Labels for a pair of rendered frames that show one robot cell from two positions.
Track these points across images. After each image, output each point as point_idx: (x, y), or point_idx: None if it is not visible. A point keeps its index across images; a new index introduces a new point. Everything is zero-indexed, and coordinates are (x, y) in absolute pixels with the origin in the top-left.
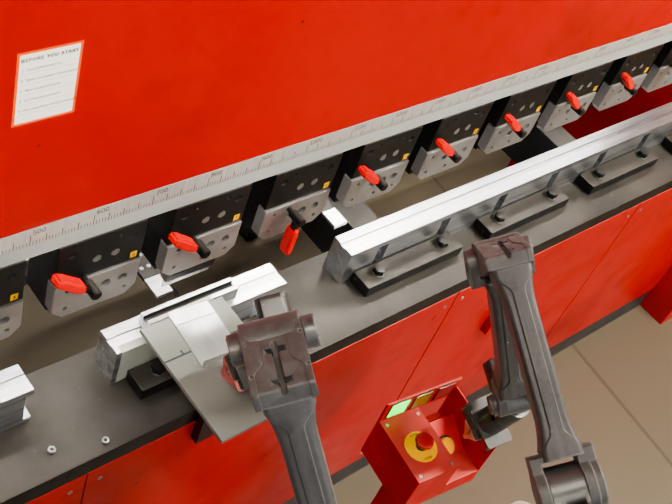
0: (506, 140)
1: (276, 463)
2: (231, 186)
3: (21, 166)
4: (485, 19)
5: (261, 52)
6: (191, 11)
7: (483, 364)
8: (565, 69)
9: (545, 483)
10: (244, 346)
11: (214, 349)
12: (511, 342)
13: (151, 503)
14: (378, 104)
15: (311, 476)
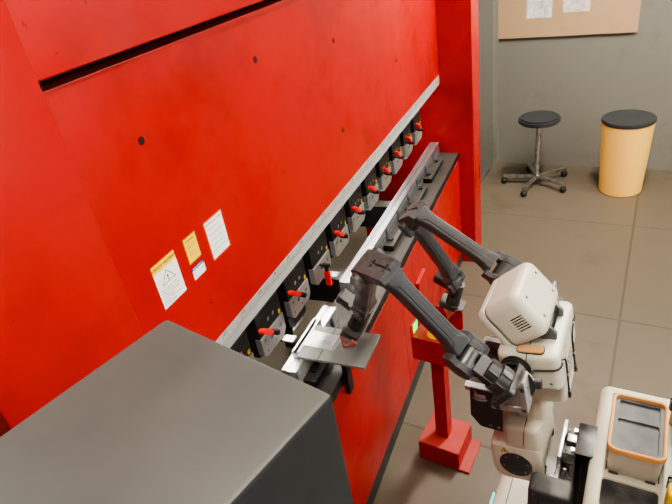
0: (373, 200)
1: (382, 400)
2: (296, 261)
3: (224, 279)
4: (338, 146)
5: (277, 191)
6: (247, 181)
7: (433, 280)
8: (375, 159)
9: (496, 275)
10: (360, 271)
11: (331, 342)
12: (439, 251)
13: (349, 441)
14: (324, 200)
15: (420, 301)
